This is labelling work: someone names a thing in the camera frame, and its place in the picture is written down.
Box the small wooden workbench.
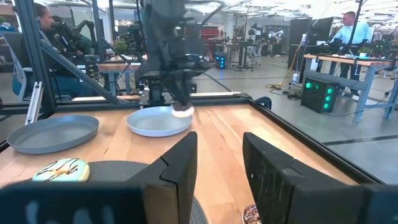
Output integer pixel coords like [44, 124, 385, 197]
[97, 55, 149, 96]

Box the long wooden workbench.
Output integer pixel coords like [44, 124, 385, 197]
[303, 53, 398, 123]

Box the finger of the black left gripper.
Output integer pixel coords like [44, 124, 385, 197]
[166, 80, 183, 108]
[179, 77, 193, 107]

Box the green potted plant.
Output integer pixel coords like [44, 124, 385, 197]
[357, 45, 371, 58]
[111, 39, 129, 55]

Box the yellow cable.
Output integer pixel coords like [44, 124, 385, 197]
[265, 43, 304, 90]

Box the light blue plate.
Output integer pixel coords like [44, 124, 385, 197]
[126, 106, 193, 138]

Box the standing person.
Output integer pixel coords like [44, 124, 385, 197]
[328, 11, 373, 96]

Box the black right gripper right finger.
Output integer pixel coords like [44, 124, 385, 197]
[243, 132, 368, 224]

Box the dark sprinkled donut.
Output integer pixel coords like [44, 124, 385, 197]
[241, 203, 262, 224]

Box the round grey woven placemat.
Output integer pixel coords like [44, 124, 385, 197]
[18, 160, 208, 224]

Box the black computer with green lights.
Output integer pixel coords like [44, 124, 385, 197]
[300, 77, 340, 114]

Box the teal donut with chocolate stripes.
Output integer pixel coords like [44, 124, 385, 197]
[32, 157, 91, 183]

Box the seated person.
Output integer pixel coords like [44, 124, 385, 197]
[18, 2, 96, 98]

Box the silver aluminium bracket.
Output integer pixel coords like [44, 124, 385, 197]
[24, 81, 44, 126]

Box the blue clamp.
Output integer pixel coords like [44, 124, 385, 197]
[253, 96, 272, 111]

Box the small chocolate donut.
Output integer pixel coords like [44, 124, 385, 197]
[171, 104, 195, 119]

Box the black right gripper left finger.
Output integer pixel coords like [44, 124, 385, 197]
[126, 131, 198, 224]

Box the black computer with blue lights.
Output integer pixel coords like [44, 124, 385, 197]
[215, 53, 228, 70]

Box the black monitor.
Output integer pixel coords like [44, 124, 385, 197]
[306, 16, 334, 45]

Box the red tool cabinet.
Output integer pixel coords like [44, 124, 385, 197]
[200, 26, 220, 40]

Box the dark grey plate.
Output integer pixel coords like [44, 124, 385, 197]
[6, 114, 100, 155]

